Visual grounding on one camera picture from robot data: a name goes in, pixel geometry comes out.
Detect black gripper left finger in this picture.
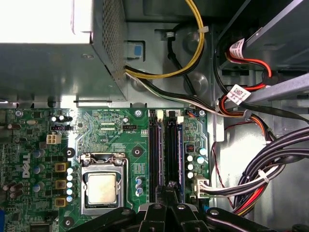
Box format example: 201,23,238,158
79,185,171,232

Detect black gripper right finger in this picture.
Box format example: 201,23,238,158
169,181,280,232

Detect white power connector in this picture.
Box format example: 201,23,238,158
192,175,210,199

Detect locking lever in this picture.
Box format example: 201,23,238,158
115,157,133,210

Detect silver CPU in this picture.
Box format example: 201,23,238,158
87,173,117,204

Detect green motherboard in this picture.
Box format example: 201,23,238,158
0,107,210,232

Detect white four pin socket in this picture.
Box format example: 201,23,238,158
46,133,62,145

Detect blue release tab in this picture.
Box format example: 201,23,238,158
131,44,143,58

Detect grey power supply unit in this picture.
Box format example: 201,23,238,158
0,0,128,102

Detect grey metal drive cage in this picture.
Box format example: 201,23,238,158
216,0,309,104

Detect black cable bundle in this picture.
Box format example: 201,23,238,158
231,127,309,217

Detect white black wire bundle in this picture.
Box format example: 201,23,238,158
124,71,244,116

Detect white barcode cable tag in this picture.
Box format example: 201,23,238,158
229,40,245,58
226,84,251,105

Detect red orange power wires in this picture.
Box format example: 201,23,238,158
217,52,277,145

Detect yellow black power wire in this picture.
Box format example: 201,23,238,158
124,0,206,80

